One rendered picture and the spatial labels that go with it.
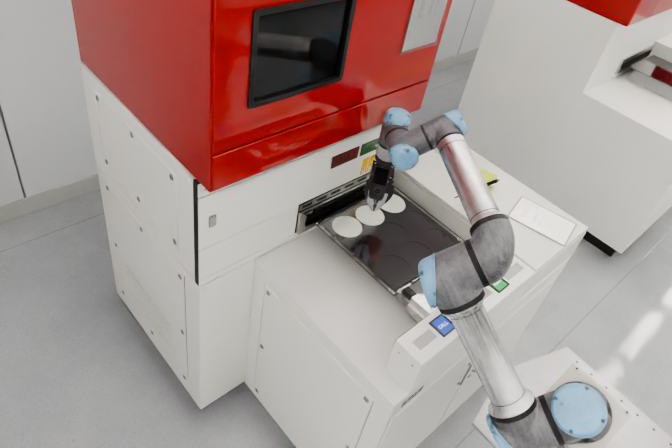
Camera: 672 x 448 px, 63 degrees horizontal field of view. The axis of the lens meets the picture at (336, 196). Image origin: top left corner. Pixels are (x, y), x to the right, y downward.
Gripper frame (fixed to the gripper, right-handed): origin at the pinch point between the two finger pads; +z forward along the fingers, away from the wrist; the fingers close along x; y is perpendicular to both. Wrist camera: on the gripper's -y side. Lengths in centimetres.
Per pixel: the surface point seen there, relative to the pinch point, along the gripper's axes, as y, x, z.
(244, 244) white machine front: -19.3, 36.8, 7.9
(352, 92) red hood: -0.3, 13.9, -39.9
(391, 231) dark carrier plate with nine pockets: 1.5, -7.8, 9.1
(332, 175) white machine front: 6.3, 15.2, -5.2
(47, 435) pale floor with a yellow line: -48, 99, 99
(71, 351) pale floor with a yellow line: -14, 108, 99
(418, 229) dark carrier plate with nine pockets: 5.3, -16.9, 9.1
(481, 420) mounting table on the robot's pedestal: -55, -37, 18
